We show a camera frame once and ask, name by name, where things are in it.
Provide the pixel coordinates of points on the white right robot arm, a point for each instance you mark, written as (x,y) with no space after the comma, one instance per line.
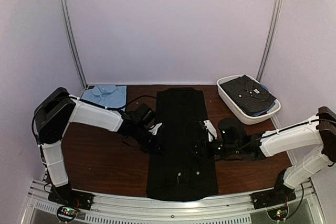
(318,130)

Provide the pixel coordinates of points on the front aluminium rail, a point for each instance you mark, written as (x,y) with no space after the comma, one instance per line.
(231,208)

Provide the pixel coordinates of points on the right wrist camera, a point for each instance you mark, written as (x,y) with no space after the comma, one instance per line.
(230,129)

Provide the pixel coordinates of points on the light blue folded shirt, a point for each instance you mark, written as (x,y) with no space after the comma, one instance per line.
(108,95)

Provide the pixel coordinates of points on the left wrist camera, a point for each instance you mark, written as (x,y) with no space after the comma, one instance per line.
(144,116)

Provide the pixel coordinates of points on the left aluminium frame post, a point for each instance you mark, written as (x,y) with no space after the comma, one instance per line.
(72,43)

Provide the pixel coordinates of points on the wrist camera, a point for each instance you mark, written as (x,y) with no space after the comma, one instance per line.
(230,129)
(144,116)

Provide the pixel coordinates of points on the right aluminium frame post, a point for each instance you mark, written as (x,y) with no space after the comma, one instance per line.
(270,38)

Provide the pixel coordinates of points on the aluminium frame post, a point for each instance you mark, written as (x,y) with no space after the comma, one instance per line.
(270,38)
(72,43)

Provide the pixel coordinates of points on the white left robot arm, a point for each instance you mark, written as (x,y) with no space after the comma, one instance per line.
(53,116)

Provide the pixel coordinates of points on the black long sleeve shirt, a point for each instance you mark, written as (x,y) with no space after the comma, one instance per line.
(177,174)

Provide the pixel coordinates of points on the grey striped shirt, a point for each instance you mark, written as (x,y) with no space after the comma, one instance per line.
(248,94)

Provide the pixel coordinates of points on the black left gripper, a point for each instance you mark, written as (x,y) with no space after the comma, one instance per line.
(151,150)

